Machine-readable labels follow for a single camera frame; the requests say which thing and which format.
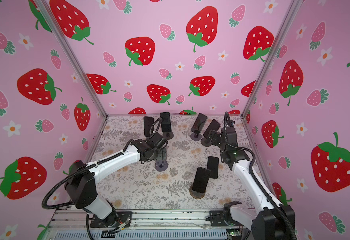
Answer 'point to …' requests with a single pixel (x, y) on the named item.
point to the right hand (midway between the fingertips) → (216, 132)
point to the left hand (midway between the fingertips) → (159, 154)
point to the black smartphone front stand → (201, 180)
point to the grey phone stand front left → (161, 164)
